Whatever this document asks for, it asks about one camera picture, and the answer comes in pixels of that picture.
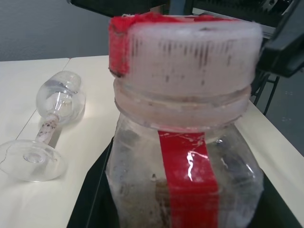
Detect clear bottle with red tape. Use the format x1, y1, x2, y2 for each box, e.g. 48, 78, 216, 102
104, 13, 266, 228

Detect clear wine glass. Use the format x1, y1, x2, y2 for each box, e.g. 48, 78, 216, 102
0, 72, 86, 182

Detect black angular equipment block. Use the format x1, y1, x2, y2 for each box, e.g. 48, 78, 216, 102
256, 0, 304, 78

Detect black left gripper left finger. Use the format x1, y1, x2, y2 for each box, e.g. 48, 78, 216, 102
66, 137, 117, 228

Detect black metal stand legs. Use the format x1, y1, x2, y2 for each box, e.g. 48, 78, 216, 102
250, 70, 281, 116

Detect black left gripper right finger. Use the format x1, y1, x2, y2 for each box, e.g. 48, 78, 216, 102
247, 175, 303, 228

